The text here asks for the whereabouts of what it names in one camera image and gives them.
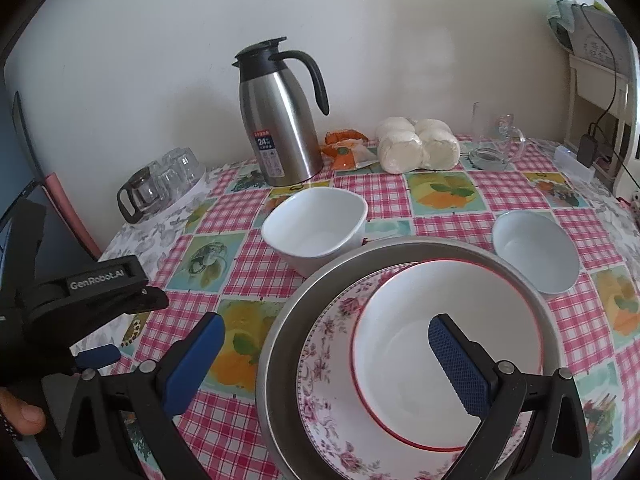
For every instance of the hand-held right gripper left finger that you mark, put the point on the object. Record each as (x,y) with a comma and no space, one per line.
(195,355)

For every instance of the person's left hand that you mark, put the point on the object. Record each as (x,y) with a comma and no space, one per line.
(25,412)

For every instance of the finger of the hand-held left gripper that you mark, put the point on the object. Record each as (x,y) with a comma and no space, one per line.
(100,295)
(100,355)

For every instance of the stainless steel thermos jug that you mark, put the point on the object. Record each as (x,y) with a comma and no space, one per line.
(280,125)

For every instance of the white wooden rack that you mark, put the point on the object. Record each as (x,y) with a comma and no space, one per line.
(580,95)

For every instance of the orange snack packet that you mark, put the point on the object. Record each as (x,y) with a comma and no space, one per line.
(345,152)

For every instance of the strawberry print bowl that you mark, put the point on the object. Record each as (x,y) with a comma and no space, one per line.
(400,335)

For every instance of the pink foam tube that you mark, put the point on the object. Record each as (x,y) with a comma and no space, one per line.
(70,215)

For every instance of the white decorated board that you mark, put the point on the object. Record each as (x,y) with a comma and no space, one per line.
(597,40)

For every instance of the floral white plate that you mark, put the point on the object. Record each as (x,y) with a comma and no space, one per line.
(325,360)

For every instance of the stainless steel basin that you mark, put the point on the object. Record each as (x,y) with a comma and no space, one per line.
(287,330)

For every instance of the pink checked tablecloth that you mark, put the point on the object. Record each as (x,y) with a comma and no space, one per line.
(450,220)

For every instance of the white square bowl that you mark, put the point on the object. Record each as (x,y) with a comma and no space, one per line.
(310,225)

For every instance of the green cloth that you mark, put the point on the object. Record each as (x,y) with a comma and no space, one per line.
(560,25)

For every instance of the clear glass cup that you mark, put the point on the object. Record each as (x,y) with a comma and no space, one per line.
(186,165)
(167,180)

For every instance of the tall clear glass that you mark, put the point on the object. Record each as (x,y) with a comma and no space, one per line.
(479,135)

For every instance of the pale round bowl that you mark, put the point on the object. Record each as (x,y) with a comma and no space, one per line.
(530,245)

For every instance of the bag of white steamed buns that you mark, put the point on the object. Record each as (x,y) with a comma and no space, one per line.
(420,145)

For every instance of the clear glass mug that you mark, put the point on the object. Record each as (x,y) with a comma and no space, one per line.
(510,137)

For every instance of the black charger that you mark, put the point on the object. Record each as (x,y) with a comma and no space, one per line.
(588,150)

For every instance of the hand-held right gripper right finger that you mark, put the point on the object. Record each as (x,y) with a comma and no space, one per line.
(457,365)

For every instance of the white plastic box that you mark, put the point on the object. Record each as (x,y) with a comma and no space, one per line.
(570,162)

